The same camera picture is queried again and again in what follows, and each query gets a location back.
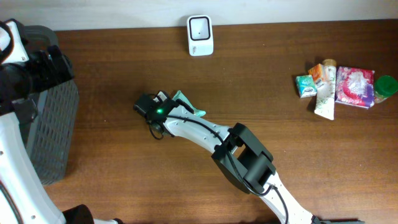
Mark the white cream tube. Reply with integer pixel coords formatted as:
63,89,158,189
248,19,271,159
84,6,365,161
314,59,336,120

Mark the grey plastic mesh basket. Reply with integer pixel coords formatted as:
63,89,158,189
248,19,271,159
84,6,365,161
23,26,80,185

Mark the green lid seasoning jar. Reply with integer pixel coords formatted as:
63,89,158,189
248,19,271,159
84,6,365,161
374,75,397,103

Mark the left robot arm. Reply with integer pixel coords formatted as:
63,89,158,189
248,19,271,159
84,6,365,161
1,19,96,223

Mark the orange Kleenex tissue pack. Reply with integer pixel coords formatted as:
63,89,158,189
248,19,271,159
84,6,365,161
308,63,326,88

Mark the teal Kleenex tissue pack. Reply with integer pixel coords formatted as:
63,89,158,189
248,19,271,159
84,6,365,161
295,75,317,98

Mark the teal wet wipes packet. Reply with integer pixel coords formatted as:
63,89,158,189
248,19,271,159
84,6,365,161
172,90,206,117

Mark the red purple pad packet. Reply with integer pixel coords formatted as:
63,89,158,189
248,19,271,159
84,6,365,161
335,66,375,109

